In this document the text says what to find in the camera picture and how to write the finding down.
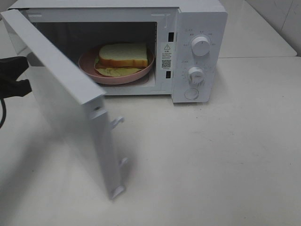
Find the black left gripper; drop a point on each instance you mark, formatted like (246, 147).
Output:
(10, 69)

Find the white microwave door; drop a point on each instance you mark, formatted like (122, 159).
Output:
(72, 103)

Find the pink round plate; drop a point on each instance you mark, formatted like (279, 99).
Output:
(86, 64)

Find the white bread lettuce sandwich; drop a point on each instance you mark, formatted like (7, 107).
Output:
(121, 59)

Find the round white door button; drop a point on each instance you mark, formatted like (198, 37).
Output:
(191, 94)

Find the white warning label sticker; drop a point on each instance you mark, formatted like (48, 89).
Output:
(166, 55)

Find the lower white timer knob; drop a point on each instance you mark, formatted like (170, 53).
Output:
(195, 75)

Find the upper white power knob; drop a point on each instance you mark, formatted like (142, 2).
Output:
(200, 45)

